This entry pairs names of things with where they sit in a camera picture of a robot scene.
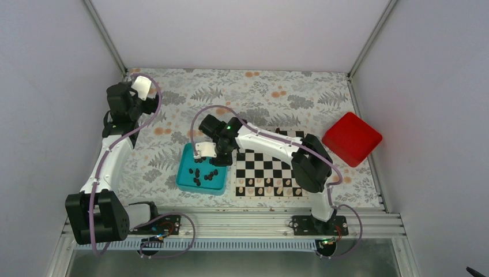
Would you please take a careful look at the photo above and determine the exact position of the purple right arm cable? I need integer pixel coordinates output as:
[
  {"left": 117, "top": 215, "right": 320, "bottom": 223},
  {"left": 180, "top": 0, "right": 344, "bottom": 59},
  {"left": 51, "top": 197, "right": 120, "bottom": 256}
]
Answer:
[{"left": 190, "top": 105, "right": 364, "bottom": 260}]

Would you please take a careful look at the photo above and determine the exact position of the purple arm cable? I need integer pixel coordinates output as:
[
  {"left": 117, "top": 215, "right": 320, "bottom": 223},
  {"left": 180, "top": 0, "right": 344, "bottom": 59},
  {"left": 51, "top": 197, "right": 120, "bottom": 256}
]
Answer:
[
  {"left": 88, "top": 73, "right": 196, "bottom": 260},
  {"left": 190, "top": 105, "right": 364, "bottom": 260}
]

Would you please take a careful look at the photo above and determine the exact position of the aluminium right corner post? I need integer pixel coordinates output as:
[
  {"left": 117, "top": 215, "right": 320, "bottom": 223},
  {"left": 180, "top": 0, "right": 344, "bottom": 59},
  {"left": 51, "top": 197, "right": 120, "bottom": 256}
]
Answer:
[{"left": 348, "top": 0, "right": 398, "bottom": 81}]

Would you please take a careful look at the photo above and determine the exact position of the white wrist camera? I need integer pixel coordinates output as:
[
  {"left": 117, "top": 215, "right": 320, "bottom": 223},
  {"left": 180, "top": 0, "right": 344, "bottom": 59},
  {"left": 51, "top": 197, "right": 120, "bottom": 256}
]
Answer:
[
  {"left": 194, "top": 142, "right": 217, "bottom": 159},
  {"left": 131, "top": 76, "right": 152, "bottom": 101}
]

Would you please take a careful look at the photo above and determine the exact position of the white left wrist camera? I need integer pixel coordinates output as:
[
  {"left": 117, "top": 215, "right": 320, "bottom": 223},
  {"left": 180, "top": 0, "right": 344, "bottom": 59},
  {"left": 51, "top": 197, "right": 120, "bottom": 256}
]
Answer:
[{"left": 131, "top": 76, "right": 152, "bottom": 101}]

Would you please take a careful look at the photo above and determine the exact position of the black white chessboard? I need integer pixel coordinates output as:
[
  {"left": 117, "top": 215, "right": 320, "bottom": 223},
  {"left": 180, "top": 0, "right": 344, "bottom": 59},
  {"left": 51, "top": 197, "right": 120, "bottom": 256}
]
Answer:
[{"left": 230, "top": 149, "right": 309, "bottom": 201}]

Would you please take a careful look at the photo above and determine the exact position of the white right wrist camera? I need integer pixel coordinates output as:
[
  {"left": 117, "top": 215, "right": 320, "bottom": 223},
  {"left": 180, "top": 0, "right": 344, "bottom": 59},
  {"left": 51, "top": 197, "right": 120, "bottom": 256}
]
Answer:
[{"left": 194, "top": 142, "right": 217, "bottom": 159}]

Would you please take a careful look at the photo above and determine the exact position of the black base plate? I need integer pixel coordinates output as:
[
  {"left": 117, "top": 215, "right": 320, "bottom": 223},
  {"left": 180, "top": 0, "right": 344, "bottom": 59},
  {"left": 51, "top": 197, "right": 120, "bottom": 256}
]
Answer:
[
  {"left": 288, "top": 215, "right": 349, "bottom": 236},
  {"left": 129, "top": 215, "right": 181, "bottom": 237}
]

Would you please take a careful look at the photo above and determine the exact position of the aluminium left corner post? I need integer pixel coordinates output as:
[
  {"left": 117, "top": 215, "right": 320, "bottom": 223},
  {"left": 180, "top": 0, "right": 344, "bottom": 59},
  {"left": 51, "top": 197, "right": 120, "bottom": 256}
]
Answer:
[{"left": 81, "top": 0, "right": 127, "bottom": 78}]

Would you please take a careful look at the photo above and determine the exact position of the red plastic box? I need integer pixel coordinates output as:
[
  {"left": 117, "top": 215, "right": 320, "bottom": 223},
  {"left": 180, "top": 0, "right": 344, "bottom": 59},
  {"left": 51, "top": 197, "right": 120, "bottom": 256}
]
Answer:
[{"left": 321, "top": 112, "right": 383, "bottom": 167}]

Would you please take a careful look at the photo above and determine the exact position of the teal plastic tray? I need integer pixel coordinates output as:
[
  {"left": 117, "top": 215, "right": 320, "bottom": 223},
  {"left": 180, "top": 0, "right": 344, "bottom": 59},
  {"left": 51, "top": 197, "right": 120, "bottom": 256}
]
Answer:
[{"left": 175, "top": 143, "right": 228, "bottom": 196}]

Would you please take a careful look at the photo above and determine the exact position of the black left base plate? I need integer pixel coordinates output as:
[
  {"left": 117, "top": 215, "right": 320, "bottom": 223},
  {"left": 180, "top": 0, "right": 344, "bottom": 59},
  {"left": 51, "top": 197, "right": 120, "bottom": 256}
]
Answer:
[{"left": 129, "top": 215, "right": 181, "bottom": 237}]

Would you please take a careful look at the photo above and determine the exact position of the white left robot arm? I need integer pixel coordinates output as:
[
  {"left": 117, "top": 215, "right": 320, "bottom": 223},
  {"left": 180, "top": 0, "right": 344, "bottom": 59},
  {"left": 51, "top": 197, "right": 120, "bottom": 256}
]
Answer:
[{"left": 65, "top": 76, "right": 159, "bottom": 245}]

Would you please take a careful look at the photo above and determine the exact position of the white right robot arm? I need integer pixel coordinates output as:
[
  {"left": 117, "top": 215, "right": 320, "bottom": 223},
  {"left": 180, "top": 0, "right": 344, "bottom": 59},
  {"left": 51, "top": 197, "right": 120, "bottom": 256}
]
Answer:
[{"left": 194, "top": 115, "right": 337, "bottom": 235}]

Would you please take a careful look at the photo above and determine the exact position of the aluminium front rail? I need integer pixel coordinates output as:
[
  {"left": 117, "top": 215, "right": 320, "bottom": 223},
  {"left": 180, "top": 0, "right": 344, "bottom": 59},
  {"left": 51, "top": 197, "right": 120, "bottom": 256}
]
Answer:
[{"left": 109, "top": 208, "right": 406, "bottom": 252}]

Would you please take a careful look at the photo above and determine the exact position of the floral patterned table mat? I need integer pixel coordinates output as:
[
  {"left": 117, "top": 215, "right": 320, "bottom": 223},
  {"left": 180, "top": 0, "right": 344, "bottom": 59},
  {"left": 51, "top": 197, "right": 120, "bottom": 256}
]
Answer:
[{"left": 114, "top": 68, "right": 384, "bottom": 209}]

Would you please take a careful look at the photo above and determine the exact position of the aluminium corner post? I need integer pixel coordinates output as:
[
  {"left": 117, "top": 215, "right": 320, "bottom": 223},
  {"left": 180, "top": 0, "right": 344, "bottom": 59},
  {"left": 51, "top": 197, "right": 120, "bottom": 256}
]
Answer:
[
  {"left": 81, "top": 0, "right": 127, "bottom": 78},
  {"left": 348, "top": 0, "right": 398, "bottom": 81}
]

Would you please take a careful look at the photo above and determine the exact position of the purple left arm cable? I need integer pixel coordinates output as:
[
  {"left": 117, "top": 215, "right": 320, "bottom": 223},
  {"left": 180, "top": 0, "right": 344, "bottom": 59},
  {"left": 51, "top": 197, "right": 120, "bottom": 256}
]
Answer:
[{"left": 88, "top": 73, "right": 196, "bottom": 260}]

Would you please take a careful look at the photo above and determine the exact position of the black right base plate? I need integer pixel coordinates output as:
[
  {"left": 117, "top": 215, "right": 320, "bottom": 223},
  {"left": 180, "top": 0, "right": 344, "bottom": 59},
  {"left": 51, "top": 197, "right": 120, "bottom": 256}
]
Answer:
[{"left": 288, "top": 215, "right": 349, "bottom": 236}]

